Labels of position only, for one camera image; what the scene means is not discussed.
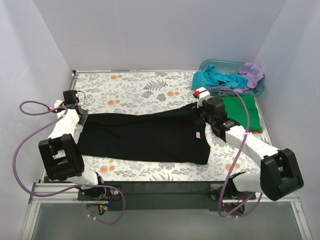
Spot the floral table mat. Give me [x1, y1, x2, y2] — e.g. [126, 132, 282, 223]
[72, 71, 260, 181]

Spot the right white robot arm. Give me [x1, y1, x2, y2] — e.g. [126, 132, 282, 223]
[197, 95, 304, 201]

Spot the folded green t shirt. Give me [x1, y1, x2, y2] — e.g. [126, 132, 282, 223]
[222, 96, 263, 131]

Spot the lavender t shirt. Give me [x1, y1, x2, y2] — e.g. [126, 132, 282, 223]
[223, 62, 265, 93]

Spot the orange patterned folded cloth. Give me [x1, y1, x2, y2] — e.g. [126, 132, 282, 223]
[249, 130, 263, 134]

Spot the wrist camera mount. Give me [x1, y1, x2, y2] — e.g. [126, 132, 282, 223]
[53, 90, 86, 109]
[193, 87, 211, 108]

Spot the black t shirt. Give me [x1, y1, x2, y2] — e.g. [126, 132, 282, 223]
[77, 103, 211, 165]

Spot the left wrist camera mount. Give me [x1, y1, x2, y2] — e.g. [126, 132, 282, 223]
[53, 90, 86, 109]

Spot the aluminium front rail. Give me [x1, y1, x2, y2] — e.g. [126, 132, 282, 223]
[27, 181, 300, 205]

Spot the teal plastic basket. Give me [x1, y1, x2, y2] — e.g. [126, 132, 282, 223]
[198, 59, 265, 97]

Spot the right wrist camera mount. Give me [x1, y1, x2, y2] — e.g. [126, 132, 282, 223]
[193, 87, 211, 108]

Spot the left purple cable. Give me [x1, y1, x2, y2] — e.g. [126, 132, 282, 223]
[11, 100, 126, 225]

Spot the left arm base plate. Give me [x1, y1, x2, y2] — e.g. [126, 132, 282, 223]
[77, 185, 122, 201]

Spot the teal t shirt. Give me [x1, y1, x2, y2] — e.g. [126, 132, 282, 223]
[191, 64, 249, 90]

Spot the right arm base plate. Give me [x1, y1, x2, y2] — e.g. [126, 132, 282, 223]
[204, 184, 256, 201]

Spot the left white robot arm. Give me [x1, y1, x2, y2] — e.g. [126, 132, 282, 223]
[38, 100, 107, 200]

